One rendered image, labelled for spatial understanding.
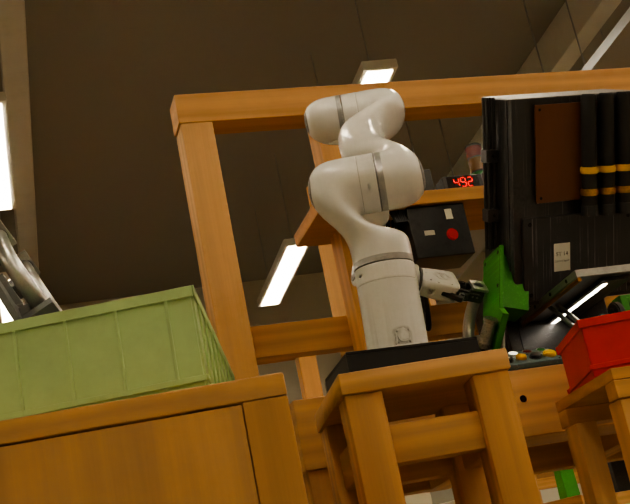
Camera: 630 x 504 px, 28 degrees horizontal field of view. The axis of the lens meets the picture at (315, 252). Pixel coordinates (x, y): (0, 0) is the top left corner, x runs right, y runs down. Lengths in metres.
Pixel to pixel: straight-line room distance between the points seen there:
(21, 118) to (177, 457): 7.00
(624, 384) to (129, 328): 1.00
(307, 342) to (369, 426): 1.19
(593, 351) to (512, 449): 0.36
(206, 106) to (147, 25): 4.96
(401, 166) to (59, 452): 0.96
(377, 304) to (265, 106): 1.26
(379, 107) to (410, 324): 0.60
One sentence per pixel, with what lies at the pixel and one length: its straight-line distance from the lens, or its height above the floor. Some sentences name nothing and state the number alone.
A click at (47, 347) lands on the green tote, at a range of 1.99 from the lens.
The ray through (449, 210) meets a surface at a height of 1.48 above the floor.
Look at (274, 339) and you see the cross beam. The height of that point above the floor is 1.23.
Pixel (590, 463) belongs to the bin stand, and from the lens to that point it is 2.65.
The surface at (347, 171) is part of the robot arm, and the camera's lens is 2.49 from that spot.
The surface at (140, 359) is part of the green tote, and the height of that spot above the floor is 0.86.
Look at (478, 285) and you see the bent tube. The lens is 3.21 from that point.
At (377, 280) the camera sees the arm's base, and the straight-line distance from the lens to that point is 2.42.
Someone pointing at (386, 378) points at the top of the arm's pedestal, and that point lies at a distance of 2.26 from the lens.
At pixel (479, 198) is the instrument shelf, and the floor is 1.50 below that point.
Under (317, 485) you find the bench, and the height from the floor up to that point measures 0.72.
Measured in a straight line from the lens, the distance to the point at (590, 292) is 3.12.
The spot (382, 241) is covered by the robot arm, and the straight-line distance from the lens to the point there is 2.44.
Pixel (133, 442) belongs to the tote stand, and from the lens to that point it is 1.88.
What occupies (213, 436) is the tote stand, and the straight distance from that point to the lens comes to 1.88.
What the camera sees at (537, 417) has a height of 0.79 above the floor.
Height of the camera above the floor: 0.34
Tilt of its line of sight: 19 degrees up
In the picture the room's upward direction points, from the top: 12 degrees counter-clockwise
